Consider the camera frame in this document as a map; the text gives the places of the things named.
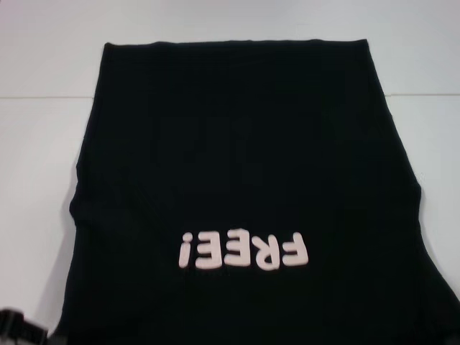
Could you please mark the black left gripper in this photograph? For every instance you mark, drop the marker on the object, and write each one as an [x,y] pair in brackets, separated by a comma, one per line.
[21,328]

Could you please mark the black shirt with FREE print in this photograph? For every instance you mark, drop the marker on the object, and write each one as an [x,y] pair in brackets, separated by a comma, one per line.
[248,143]

